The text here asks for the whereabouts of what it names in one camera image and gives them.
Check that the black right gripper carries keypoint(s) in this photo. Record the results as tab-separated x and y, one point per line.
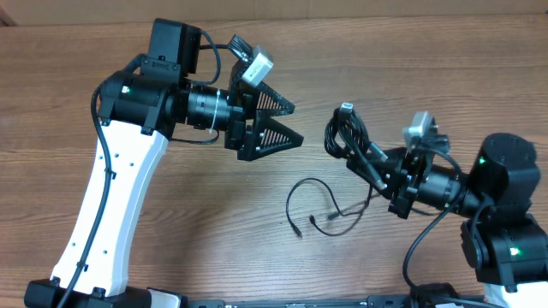
401	176

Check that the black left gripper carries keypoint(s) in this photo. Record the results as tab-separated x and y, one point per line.
243	110

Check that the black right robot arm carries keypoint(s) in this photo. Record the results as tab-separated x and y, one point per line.
501	240

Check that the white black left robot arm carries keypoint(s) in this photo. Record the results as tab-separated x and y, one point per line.
135	112

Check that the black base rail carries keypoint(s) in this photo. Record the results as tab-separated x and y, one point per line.
374	301

